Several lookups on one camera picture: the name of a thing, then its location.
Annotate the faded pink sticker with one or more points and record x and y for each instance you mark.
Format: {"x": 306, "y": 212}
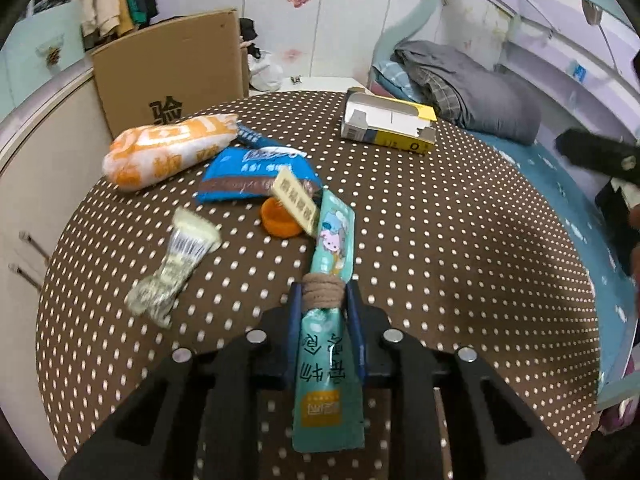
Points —
{"x": 292, "y": 53}

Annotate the teal bunk bed frame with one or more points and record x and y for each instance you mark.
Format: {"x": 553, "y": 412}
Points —
{"x": 417, "y": 5}

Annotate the small blue card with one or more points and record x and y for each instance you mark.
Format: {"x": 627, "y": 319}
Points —
{"x": 579, "y": 72}

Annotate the brown hanging cloth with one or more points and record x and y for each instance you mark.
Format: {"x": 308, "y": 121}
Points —
{"x": 591, "y": 12}

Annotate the black bag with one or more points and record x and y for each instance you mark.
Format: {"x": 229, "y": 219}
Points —
{"x": 247, "y": 30}

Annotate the orange white snack packet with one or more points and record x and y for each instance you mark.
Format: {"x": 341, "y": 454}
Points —
{"x": 165, "y": 152}

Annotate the teal drink pouch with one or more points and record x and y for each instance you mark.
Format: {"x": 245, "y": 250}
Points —
{"x": 325, "y": 385}

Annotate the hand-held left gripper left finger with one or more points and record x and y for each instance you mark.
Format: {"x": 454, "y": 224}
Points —
{"x": 280, "y": 345}

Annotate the blue checked pillow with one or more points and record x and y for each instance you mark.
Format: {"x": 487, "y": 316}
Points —
{"x": 387, "y": 69}

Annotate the silver green wrapper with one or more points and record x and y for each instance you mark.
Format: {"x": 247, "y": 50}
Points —
{"x": 175, "y": 265}

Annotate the white wardrobe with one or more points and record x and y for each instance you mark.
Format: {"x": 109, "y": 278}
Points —
{"x": 350, "y": 10}

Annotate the white plastic bag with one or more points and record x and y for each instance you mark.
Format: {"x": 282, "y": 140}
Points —
{"x": 265, "y": 75}

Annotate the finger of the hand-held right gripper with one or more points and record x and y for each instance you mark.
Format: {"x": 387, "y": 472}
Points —
{"x": 595, "y": 157}

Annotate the teal fish print bedsheet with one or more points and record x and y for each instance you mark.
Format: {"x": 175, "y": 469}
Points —
{"x": 565, "y": 195}

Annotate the pine cone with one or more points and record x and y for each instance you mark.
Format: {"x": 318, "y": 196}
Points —
{"x": 53, "y": 56}

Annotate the small dark blue packet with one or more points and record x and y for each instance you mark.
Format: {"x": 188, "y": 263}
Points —
{"x": 247, "y": 135}

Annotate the small orange cup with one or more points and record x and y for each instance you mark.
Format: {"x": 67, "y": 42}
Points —
{"x": 275, "y": 221}

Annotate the cream label packet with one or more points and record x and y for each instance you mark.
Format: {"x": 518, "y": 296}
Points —
{"x": 295, "y": 200}

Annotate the large brown cardboard box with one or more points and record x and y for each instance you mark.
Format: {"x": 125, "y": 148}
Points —
{"x": 170, "y": 70}

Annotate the beige low cabinet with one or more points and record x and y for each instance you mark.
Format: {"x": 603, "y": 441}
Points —
{"x": 50, "y": 150}

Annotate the plaid blanket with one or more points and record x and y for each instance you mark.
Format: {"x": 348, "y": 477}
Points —
{"x": 432, "y": 87}

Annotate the brown polka dot tablecloth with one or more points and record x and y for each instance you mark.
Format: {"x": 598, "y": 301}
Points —
{"x": 450, "y": 260}

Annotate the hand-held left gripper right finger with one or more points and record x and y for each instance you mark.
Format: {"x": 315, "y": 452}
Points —
{"x": 357, "y": 330}

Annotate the grey quilt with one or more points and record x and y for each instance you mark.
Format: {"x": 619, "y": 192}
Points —
{"x": 490, "y": 100}

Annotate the blue snack packet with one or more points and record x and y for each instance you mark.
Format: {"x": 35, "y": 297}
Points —
{"x": 245, "y": 175}

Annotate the yellow white cardboard box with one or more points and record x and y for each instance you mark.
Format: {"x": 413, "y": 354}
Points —
{"x": 380, "y": 120}

